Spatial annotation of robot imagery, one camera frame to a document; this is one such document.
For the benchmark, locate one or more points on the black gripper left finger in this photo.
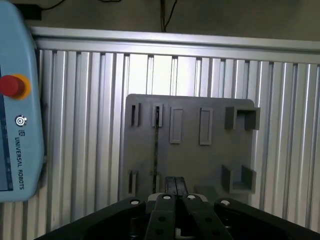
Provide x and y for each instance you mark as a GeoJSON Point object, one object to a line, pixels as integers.
{"type": "Point", "coordinates": [160, 215]}

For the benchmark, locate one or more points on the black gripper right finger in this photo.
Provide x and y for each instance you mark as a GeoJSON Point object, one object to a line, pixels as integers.
{"type": "Point", "coordinates": [200, 217]}

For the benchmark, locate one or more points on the grey parts rack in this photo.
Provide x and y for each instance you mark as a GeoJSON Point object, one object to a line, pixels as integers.
{"type": "Point", "coordinates": [190, 160]}

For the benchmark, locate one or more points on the light blue teach pendant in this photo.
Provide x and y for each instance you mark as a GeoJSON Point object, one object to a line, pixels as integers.
{"type": "Point", "coordinates": [22, 140]}

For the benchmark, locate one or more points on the black power adapter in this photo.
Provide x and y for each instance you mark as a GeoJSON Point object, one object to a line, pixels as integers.
{"type": "Point", "coordinates": [33, 10]}

